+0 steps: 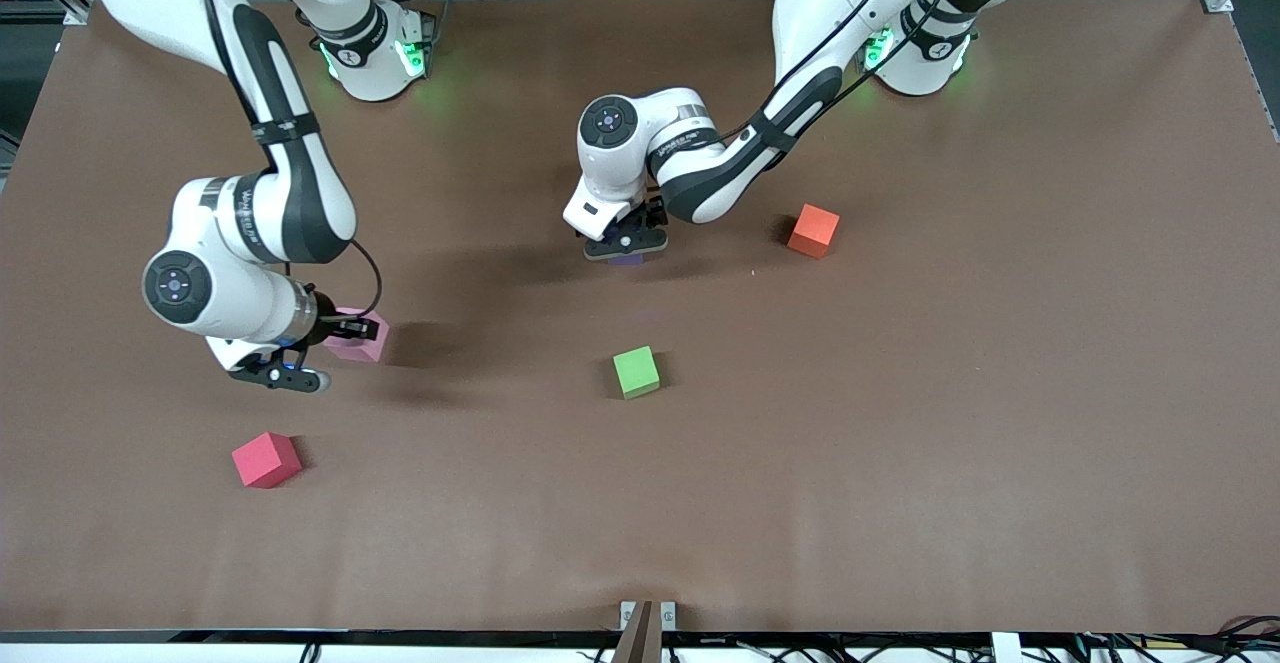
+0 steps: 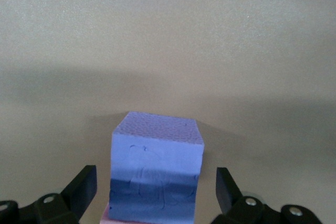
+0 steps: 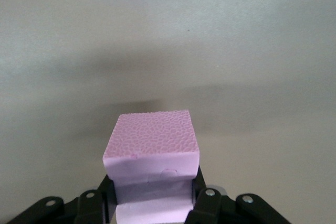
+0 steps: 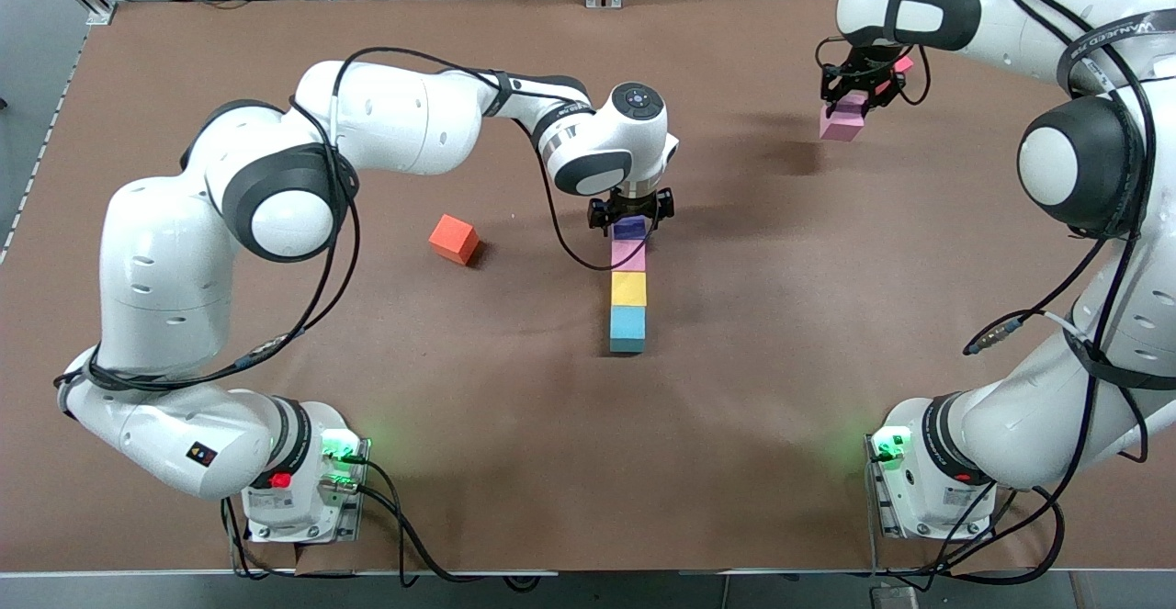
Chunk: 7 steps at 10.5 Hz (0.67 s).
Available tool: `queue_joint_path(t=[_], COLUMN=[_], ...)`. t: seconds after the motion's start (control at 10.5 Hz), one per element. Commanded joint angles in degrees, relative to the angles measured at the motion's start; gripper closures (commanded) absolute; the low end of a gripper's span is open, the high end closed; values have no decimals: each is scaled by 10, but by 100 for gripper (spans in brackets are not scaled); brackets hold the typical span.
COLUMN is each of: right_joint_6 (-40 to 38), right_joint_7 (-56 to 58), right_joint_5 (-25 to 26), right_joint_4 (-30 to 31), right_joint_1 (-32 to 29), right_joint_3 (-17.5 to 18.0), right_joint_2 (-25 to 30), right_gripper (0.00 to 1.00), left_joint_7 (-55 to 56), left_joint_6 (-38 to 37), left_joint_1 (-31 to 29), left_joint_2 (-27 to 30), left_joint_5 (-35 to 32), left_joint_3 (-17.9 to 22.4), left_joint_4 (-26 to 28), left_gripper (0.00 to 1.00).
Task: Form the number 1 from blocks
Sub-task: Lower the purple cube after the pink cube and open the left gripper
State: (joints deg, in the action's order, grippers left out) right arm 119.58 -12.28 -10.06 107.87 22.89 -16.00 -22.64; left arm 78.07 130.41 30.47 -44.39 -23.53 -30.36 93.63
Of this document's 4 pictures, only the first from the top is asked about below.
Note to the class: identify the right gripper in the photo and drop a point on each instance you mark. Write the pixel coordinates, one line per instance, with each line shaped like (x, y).
(325, 326)

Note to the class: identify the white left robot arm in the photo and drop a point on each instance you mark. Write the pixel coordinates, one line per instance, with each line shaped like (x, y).
(830, 13)

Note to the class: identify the large paper table cover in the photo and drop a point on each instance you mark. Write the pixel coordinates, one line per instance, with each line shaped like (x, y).
(450, 503)

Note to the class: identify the pink foam block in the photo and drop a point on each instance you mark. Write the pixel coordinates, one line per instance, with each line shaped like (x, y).
(365, 351)

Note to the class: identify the orange foam block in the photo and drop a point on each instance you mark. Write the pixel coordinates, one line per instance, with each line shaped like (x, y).
(815, 228)

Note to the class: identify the red foam block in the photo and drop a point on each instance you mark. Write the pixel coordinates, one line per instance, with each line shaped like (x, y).
(265, 458)

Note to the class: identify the green foam block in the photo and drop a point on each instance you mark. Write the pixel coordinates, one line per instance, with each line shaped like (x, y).
(635, 371)

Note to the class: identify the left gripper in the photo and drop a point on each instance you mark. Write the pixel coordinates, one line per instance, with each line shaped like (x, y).
(654, 213)

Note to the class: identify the purple foam block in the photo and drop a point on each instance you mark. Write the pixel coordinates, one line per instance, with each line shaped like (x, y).
(628, 262)

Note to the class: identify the metal table edge bracket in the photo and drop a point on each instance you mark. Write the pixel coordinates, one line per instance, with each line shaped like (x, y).
(626, 613)

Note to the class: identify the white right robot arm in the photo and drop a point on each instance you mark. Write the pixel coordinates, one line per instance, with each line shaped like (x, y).
(290, 193)

